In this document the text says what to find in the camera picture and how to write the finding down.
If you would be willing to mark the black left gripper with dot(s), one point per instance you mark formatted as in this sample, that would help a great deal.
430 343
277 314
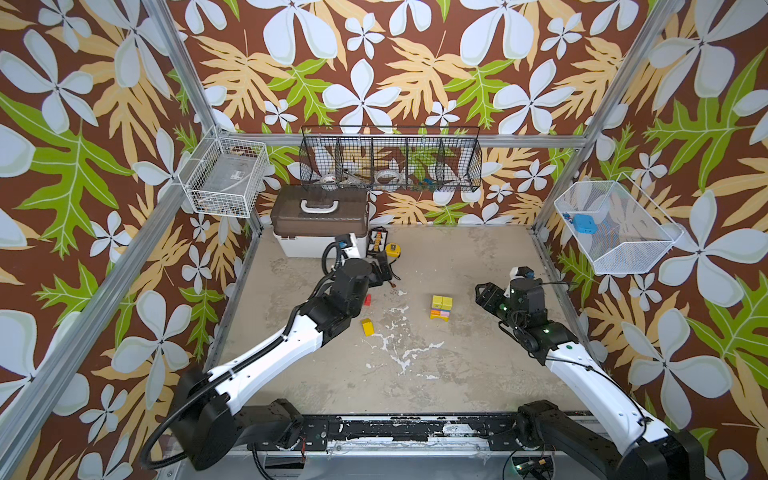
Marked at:
385 270

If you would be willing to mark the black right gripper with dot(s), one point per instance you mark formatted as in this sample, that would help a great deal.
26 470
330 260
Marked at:
491 295

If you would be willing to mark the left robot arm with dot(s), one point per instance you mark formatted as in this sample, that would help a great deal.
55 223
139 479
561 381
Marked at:
210 415

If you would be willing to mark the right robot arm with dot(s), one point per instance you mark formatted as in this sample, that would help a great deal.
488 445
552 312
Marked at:
635 445

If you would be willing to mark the yellow wooden block left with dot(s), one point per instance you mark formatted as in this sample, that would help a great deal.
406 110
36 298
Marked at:
368 327

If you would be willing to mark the yellow tape measure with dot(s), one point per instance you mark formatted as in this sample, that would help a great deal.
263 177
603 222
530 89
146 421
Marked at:
393 250

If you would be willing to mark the black charging board yellow connectors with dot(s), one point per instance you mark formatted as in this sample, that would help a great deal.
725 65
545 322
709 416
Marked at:
376 241

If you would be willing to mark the brown lid white toolbox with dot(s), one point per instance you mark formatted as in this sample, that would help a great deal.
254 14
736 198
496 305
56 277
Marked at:
305 219

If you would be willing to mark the blue object in basket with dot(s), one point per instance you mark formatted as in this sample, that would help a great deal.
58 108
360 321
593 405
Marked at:
584 224

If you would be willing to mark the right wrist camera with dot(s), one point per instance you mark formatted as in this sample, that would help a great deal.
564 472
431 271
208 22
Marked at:
521 275

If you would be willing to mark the black wire wall basket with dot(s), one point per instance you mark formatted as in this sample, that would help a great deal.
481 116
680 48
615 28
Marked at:
390 158

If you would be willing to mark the white wire basket right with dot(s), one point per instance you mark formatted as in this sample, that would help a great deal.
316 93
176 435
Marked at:
634 232

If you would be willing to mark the white wire basket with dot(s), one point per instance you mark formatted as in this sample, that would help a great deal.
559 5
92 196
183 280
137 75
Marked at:
223 174
634 232

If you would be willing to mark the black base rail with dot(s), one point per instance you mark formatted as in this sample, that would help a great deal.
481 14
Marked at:
494 430

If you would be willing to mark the white wire basket left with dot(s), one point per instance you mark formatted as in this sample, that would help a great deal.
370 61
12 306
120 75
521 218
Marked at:
223 174

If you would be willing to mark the aluminium corner frame post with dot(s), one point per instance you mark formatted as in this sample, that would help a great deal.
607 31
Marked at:
639 51

